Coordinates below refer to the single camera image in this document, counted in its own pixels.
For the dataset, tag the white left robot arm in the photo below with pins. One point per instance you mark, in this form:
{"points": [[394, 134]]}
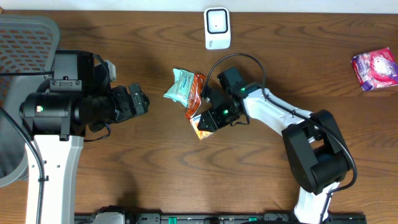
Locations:
{"points": [[77, 97]]}

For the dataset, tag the purple pink pad package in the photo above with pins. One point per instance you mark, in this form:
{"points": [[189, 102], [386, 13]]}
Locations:
{"points": [[375, 69]]}

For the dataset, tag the small orange snack packet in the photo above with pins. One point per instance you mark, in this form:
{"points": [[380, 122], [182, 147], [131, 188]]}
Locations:
{"points": [[194, 121]]}

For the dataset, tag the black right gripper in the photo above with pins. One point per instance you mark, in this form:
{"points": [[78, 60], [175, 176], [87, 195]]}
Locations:
{"points": [[212, 109]]}

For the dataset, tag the grey plastic basket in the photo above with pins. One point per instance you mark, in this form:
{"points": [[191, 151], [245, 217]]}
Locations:
{"points": [[28, 45]]}

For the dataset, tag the red orange snack bag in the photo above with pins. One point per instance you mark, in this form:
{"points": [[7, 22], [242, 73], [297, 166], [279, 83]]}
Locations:
{"points": [[194, 100]]}

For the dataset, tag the teal wipes packet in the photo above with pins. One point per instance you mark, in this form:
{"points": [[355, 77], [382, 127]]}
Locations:
{"points": [[180, 90]]}

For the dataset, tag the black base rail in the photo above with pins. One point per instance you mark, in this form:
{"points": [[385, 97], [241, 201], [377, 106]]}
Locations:
{"points": [[114, 214]]}

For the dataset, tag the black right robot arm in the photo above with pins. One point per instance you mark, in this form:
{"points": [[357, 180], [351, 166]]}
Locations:
{"points": [[317, 153]]}

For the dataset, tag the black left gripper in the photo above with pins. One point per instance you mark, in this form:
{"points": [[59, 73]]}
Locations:
{"points": [[125, 101]]}

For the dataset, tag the white barcode scanner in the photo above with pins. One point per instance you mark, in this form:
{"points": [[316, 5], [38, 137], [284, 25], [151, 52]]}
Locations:
{"points": [[217, 26]]}

